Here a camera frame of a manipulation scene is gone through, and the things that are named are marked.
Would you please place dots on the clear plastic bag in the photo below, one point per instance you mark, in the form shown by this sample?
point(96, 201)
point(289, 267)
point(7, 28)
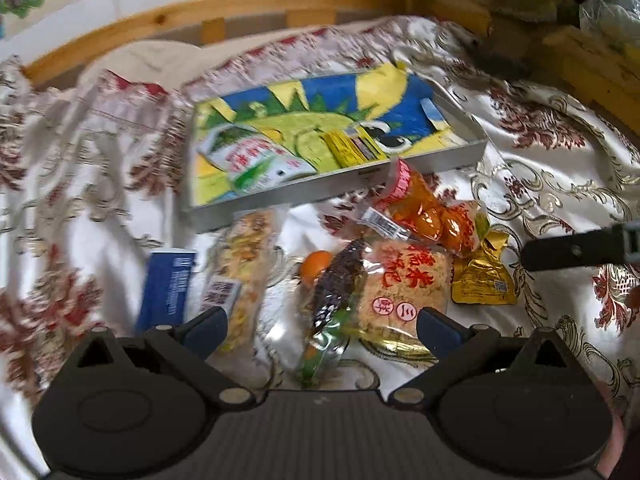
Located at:
point(612, 7)

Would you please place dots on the yellow snack packet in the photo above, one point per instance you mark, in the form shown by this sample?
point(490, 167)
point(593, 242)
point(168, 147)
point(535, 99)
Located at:
point(352, 149)

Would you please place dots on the wooden bed frame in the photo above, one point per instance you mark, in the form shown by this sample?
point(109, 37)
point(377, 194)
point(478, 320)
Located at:
point(165, 17)

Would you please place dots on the red and orange snack packet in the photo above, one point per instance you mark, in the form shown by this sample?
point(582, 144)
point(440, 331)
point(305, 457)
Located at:
point(430, 217)

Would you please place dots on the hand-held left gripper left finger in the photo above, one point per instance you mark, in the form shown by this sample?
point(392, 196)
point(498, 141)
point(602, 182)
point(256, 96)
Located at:
point(207, 328)

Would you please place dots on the green sausage stick packet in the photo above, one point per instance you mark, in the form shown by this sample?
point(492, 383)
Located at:
point(320, 352)

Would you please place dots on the rice cracker packet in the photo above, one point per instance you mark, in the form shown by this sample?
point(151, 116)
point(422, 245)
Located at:
point(405, 285)

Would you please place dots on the white and green snack packet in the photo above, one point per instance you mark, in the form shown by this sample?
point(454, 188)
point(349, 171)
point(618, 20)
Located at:
point(250, 157)

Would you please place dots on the gold foil snack packet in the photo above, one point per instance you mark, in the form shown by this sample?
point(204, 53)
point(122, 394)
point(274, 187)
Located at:
point(482, 275)

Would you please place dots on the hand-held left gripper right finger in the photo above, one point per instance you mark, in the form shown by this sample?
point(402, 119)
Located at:
point(439, 328)

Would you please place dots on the dark snack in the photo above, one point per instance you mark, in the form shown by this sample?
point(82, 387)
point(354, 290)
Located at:
point(335, 280)

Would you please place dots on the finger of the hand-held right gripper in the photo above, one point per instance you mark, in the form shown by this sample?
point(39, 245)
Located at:
point(565, 251)

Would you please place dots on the blue and white box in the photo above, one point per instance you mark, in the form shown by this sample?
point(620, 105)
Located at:
point(165, 290)

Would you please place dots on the nut bar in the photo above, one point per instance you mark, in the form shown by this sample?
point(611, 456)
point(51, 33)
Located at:
point(245, 265)

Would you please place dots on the cream pillow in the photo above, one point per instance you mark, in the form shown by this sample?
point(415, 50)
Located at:
point(145, 62)

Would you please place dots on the grey tray with painted liner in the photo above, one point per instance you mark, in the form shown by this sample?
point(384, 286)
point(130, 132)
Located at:
point(430, 155)

